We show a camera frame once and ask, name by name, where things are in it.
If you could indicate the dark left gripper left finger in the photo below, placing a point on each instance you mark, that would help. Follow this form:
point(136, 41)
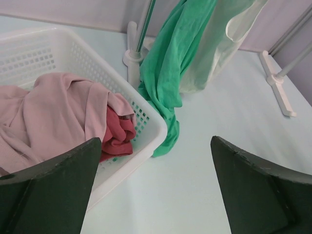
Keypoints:
point(50, 197)

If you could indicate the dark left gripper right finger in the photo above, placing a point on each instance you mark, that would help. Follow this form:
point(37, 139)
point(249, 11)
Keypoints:
point(261, 197)

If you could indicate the pink tank top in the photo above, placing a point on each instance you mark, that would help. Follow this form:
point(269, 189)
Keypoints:
point(61, 112)

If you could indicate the green tank top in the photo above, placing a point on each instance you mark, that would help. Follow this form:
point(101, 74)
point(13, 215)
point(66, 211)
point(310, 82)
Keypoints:
point(170, 56)

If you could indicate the red garment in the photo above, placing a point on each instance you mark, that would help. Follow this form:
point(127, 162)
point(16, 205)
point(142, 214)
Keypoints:
point(117, 139)

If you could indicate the white plastic laundry basket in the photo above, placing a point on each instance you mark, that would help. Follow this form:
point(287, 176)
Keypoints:
point(29, 53)

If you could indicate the white garment rack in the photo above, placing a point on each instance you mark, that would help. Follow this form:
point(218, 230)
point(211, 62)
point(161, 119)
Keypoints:
point(132, 58)

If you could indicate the white camisole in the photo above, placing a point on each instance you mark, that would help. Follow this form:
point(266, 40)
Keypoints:
point(224, 33)

